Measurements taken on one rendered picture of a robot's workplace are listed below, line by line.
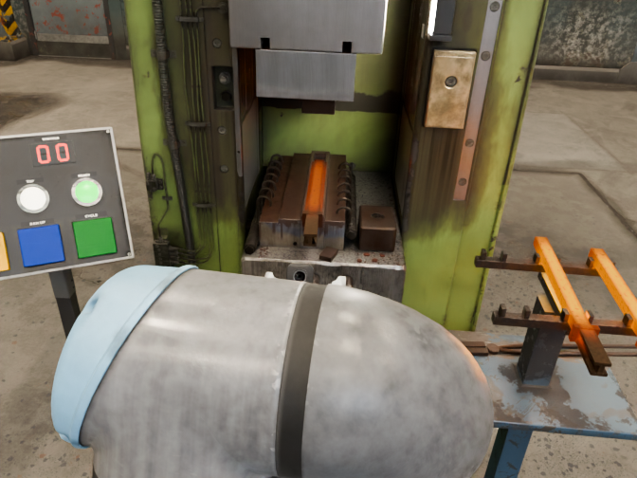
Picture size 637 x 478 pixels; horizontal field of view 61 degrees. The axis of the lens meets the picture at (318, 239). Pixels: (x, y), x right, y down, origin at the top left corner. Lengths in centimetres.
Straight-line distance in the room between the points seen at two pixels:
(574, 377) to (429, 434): 115
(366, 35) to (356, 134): 60
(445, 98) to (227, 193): 58
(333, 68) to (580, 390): 91
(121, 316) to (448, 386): 19
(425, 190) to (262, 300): 110
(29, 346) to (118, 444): 230
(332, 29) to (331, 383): 90
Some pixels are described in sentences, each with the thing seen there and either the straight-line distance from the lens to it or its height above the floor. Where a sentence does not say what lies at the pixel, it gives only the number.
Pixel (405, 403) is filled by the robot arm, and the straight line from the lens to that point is 30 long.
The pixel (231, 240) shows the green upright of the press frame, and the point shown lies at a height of 84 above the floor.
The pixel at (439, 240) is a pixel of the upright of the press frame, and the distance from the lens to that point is 145.
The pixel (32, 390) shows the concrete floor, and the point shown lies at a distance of 242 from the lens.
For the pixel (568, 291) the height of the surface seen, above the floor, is 95.
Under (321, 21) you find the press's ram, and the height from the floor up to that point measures 142.
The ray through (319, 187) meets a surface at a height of 101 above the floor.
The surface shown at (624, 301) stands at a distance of 125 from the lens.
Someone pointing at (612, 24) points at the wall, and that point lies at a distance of 773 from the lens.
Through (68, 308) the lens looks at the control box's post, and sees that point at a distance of 143.
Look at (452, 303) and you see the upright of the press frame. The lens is 158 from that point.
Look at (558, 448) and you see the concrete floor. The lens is 224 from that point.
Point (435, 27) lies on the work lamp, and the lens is 123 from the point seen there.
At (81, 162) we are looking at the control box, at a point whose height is 114.
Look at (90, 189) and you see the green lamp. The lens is 121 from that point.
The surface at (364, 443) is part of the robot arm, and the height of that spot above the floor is 135.
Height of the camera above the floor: 158
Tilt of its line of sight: 30 degrees down
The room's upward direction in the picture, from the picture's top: 2 degrees clockwise
